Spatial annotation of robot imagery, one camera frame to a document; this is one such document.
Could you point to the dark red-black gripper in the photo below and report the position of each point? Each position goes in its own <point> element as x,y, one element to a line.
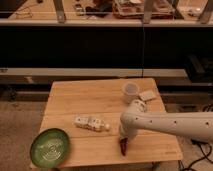
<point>123,142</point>

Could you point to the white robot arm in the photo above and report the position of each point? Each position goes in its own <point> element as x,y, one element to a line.
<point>193,125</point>

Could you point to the white plastic bottle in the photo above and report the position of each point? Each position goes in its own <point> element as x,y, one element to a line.
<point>91,123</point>

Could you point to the wooden table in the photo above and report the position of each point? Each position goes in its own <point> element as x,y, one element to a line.
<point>102,99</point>

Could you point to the small white sponge block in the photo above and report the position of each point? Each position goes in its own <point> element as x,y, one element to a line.
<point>147,95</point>

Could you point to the white plastic cup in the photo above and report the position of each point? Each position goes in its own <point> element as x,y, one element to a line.
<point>130,92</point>

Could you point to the cluttered tray on shelf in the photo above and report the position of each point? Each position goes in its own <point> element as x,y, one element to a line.
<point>135,8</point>

